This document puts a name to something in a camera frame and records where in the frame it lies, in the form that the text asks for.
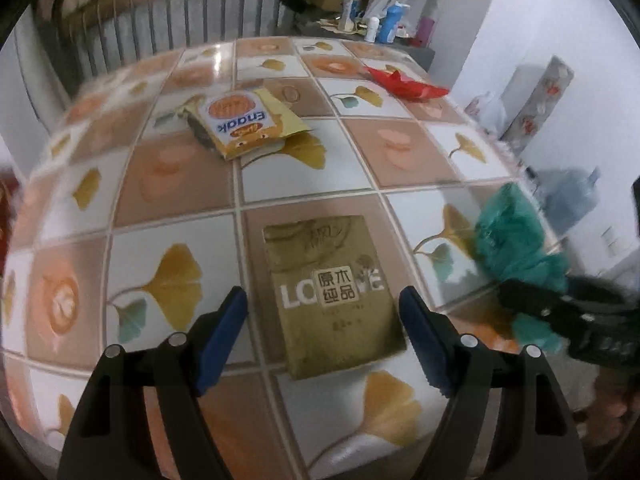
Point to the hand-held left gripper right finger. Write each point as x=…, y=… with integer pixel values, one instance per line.
x=425, y=340

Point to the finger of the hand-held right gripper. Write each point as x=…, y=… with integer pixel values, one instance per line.
x=535, y=305

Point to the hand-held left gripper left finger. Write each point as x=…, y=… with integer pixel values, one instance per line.
x=224, y=332

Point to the teal plastic bag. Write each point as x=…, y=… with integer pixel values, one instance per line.
x=510, y=235

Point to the gold tissue packet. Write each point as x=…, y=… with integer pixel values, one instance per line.
x=332, y=300

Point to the person's right hand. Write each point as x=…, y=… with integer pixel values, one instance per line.
x=607, y=395

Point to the blue water jug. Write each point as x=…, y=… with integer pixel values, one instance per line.
x=570, y=200

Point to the white plastic bag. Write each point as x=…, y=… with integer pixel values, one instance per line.
x=484, y=112

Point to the floral patterned box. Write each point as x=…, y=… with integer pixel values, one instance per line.
x=540, y=100

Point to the yellow snack packet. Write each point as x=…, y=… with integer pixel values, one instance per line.
x=240, y=120

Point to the red wrapper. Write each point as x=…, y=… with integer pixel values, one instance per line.
x=405, y=85

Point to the dark side table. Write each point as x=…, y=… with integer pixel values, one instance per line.
x=425, y=52

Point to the pink cup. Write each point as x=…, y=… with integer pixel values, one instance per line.
x=424, y=31

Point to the metal railing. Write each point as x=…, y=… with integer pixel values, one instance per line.
x=165, y=25

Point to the small white bottle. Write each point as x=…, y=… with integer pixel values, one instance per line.
x=371, y=30

